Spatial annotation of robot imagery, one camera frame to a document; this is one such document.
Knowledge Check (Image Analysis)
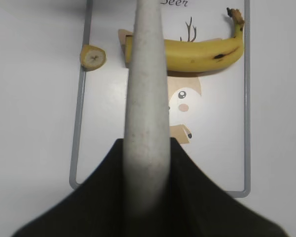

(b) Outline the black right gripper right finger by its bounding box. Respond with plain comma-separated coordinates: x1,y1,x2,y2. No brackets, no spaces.
169,138,288,237

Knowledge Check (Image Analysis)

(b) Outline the white deer cutting board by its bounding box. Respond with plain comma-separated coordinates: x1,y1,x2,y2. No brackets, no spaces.
69,0,251,198

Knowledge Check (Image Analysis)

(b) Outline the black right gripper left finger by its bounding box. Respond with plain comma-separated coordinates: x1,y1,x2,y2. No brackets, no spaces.
14,139,124,237

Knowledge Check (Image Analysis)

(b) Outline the knife with white handle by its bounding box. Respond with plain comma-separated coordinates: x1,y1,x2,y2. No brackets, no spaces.
123,0,170,237

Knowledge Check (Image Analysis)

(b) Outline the cut banana end piece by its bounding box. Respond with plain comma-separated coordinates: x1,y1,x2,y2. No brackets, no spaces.
80,44,107,71

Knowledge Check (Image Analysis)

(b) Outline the yellow banana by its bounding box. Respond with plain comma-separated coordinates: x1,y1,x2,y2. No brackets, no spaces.
124,7,246,73

